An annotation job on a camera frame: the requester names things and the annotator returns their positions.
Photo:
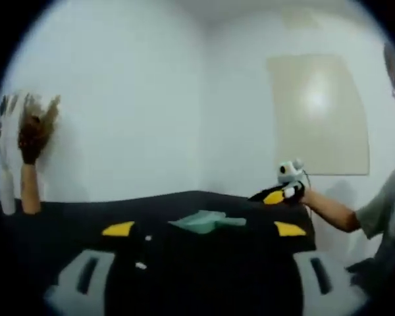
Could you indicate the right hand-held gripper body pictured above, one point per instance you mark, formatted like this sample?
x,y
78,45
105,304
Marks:
x,y
288,171

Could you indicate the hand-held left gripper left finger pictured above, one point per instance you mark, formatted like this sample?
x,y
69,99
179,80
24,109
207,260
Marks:
x,y
85,279

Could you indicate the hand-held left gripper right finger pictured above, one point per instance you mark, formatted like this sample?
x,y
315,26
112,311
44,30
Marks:
x,y
319,279

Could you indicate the small white trash scrap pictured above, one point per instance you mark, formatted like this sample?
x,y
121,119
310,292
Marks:
x,y
148,237
140,265

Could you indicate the green plastic dustpan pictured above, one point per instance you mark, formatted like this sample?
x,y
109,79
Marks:
x,y
204,222

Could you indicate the black tabletop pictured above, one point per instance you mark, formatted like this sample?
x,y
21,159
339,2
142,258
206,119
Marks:
x,y
85,214

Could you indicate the person's dark trousers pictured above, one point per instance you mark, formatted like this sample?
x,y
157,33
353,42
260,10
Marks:
x,y
368,273

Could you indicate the person's grey shirt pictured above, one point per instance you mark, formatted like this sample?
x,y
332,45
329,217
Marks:
x,y
385,197

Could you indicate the speckled beige vase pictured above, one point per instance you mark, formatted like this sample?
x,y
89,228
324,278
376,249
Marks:
x,y
30,191

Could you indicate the white bottle vase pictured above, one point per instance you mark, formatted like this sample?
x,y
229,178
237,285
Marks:
x,y
8,192

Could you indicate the dark dried leaf stems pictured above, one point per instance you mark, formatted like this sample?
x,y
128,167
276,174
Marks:
x,y
1,112

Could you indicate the large beige wall board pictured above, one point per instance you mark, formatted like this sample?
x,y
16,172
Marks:
x,y
319,115

